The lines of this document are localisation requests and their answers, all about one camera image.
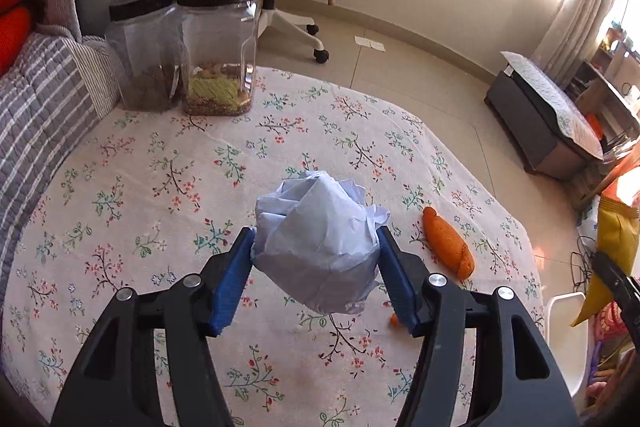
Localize cluttered wooden desk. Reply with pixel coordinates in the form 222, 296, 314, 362
565, 22, 640, 158

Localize grey white striped quilt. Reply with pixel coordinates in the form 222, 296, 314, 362
0, 29, 123, 293

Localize clear jar with green packet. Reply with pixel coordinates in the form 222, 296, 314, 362
176, 0, 262, 116

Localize patterned cabinet cover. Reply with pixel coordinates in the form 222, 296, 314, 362
500, 51, 605, 160

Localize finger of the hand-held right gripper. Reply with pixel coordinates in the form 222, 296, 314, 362
592, 251, 640, 348

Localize white plastic bin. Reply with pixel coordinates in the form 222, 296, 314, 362
545, 292, 596, 400

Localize orange plush carrot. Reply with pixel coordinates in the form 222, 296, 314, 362
422, 206, 476, 280

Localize dark low cabinet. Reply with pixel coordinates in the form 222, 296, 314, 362
484, 51, 606, 180

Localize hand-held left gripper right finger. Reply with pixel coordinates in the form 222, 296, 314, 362
376, 226, 581, 427

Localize clear jar with dark snacks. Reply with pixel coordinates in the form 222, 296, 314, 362
105, 0, 188, 112

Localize yellow snack packet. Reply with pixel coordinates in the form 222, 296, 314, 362
570, 179, 640, 328

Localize pale curtain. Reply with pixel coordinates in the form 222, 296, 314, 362
532, 0, 631, 82

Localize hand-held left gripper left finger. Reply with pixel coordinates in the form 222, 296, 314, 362
50, 227, 258, 427

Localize black cables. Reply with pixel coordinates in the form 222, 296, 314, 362
570, 234, 601, 295

